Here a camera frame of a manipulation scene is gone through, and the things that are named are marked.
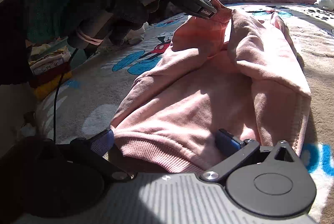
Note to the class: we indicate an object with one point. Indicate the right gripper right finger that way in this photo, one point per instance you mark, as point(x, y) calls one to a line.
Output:
point(237, 153)

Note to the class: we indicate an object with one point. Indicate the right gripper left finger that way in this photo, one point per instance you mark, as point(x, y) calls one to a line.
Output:
point(100, 143)

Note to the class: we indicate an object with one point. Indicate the pink sweatshirt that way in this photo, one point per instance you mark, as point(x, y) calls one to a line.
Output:
point(232, 72)

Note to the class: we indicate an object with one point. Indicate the green left sleeve forearm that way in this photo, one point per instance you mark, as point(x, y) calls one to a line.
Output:
point(52, 19)

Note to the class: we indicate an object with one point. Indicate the left black gloved hand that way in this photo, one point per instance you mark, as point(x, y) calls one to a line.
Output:
point(87, 22)

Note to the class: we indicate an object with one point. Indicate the Mickey Mouse bed blanket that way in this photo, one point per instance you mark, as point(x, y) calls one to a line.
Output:
point(87, 102)

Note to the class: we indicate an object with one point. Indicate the white plush toy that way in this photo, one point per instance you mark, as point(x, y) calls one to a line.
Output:
point(325, 4)

